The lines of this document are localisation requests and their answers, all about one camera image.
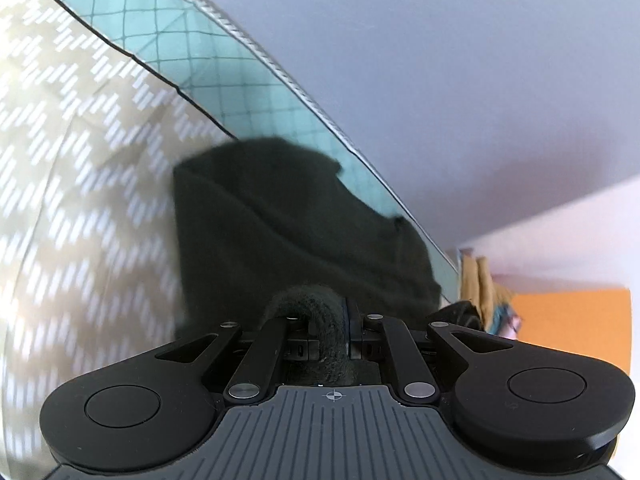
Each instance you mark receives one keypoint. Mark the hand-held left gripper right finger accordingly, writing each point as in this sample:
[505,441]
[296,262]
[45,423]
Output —
[381,332]

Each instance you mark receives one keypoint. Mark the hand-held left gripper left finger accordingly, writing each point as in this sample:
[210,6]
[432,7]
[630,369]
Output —
[277,335]

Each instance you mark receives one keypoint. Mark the dark green sweater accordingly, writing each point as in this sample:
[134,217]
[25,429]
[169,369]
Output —
[280,230]

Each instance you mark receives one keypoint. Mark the tan cloth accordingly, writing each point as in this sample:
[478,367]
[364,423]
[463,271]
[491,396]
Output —
[475,285]

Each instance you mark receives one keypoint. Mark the pink cloth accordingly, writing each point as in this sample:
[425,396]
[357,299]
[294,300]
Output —
[512,325]

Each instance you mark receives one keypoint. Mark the patterned bedsheet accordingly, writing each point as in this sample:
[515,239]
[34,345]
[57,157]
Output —
[75,160]

